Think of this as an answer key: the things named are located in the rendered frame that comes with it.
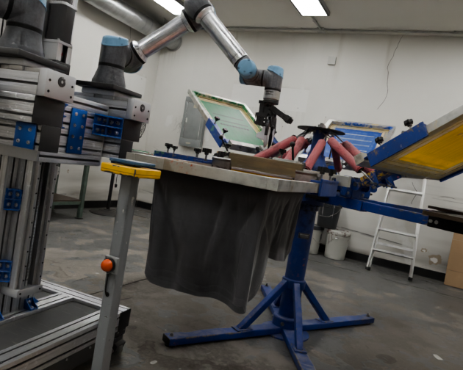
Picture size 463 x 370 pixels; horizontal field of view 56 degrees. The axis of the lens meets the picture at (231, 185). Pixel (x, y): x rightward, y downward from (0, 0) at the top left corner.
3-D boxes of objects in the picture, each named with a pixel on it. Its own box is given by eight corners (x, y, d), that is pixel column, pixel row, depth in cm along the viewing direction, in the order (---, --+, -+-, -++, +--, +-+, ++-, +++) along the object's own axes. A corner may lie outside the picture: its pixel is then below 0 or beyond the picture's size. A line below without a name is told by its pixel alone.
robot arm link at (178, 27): (103, 51, 204) (203, -13, 194) (117, 59, 219) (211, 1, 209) (115, 73, 203) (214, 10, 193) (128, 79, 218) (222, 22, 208)
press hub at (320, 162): (305, 352, 252) (347, 122, 245) (245, 330, 269) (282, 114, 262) (321, 332, 287) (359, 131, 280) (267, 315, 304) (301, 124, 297)
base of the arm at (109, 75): (84, 81, 193) (87, 59, 193) (104, 89, 207) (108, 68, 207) (112, 84, 188) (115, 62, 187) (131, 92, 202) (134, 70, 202)
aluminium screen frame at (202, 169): (277, 191, 130) (279, 179, 130) (124, 161, 155) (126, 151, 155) (334, 193, 201) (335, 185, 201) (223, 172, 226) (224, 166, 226)
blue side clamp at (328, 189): (320, 196, 173) (322, 179, 173) (307, 194, 175) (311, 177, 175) (336, 196, 200) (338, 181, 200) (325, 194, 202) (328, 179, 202)
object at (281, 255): (247, 313, 145) (269, 189, 143) (237, 310, 146) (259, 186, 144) (289, 287, 186) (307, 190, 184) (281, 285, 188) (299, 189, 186)
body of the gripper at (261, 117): (259, 127, 203) (263, 101, 202) (276, 129, 199) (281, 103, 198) (253, 125, 196) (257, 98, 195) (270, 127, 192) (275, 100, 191)
